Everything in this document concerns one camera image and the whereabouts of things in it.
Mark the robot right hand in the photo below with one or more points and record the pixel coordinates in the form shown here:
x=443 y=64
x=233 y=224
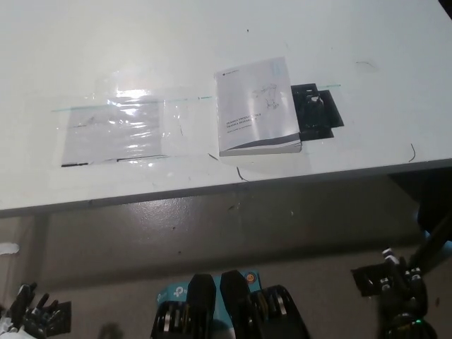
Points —
x=406 y=289

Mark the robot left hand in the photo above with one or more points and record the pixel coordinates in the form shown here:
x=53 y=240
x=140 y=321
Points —
x=33 y=314

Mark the white manual book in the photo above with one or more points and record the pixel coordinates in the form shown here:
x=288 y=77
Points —
x=254 y=109

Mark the small black floor photo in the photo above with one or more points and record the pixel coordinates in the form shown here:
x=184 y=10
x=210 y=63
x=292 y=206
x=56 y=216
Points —
x=65 y=314

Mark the large black floor photo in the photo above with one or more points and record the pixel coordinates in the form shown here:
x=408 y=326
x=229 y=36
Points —
x=363 y=282

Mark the teal router box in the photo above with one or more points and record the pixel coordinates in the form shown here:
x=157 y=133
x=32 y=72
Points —
x=173 y=293

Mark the clear plastic film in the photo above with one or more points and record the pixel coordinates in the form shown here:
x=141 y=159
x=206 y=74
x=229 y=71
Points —
x=187 y=123

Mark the dark table leg frame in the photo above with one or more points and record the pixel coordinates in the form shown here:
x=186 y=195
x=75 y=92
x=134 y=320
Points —
x=434 y=197

